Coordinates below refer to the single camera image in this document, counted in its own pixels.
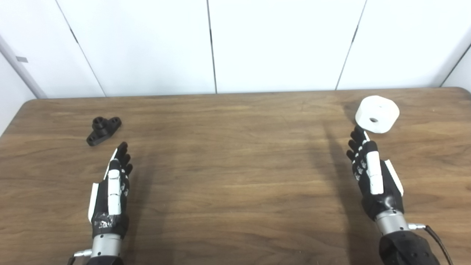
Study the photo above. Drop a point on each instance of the grey wall corner post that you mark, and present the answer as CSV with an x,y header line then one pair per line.
x,y
22,68

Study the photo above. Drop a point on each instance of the round white piece with hole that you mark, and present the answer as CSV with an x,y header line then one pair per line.
x,y
382,108

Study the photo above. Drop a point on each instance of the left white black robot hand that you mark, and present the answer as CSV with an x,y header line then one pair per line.
x,y
99,206

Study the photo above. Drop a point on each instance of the black flanged holder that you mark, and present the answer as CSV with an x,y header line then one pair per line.
x,y
100,129

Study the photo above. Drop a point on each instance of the small grey label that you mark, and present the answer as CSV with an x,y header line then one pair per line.
x,y
21,59

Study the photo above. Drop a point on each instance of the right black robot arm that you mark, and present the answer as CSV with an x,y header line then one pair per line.
x,y
404,248

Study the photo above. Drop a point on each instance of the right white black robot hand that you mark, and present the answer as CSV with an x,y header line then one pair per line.
x,y
386,191

